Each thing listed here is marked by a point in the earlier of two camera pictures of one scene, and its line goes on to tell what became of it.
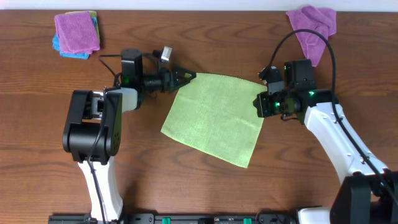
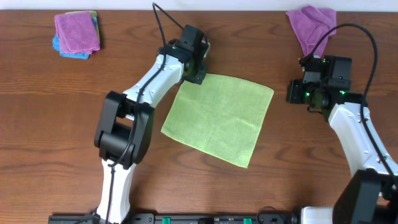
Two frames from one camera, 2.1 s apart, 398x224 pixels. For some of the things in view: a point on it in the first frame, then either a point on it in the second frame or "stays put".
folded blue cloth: [56, 46] stays put
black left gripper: [170, 81] -> [196, 76]
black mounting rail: [183, 218] stays put
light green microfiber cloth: [218, 114] stays put
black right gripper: [263, 106] -> [294, 93]
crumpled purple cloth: [323, 21] stays put
